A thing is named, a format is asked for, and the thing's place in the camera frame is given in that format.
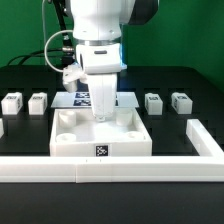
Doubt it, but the white block at left edge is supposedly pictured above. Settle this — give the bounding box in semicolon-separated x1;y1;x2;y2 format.
0;118;4;139

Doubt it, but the white L-shaped obstacle fence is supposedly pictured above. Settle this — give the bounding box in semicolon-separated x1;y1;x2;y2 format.
0;119;224;183

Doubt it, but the white marker plate with tags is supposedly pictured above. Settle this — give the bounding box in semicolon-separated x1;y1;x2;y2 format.
51;92;139;108

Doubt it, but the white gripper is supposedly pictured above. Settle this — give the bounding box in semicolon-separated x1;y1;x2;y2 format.
76;43;121;121

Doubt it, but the black cable bundle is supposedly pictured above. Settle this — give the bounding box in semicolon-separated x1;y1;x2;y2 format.
7;46;76;67

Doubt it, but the white square table top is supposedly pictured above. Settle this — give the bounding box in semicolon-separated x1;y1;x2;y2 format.
50;108;152;157

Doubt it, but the white thin cable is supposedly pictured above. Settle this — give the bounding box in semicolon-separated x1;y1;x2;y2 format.
41;0;76;72

